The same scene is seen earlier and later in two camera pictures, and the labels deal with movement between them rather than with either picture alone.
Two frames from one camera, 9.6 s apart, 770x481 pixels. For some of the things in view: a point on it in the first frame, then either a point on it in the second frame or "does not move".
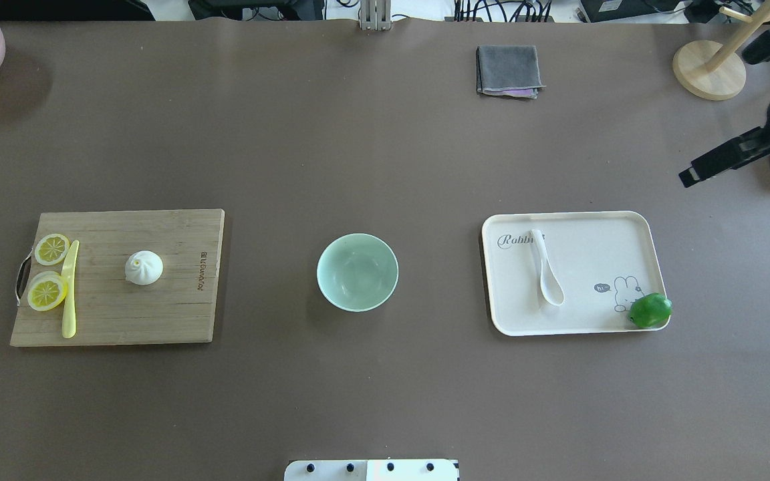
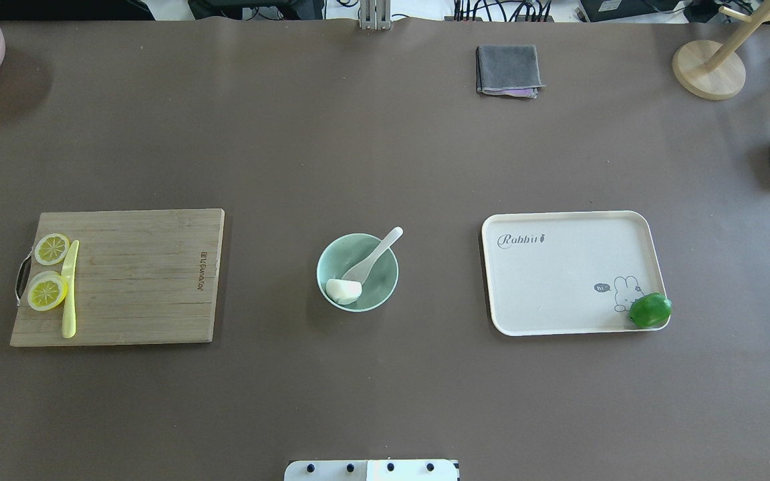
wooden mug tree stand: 707,70 does not move
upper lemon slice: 51,249 does not move
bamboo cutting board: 179,307 does not move
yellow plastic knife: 68,272 does not move
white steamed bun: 144,267 to 343,292
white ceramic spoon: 551,288 to 359,273
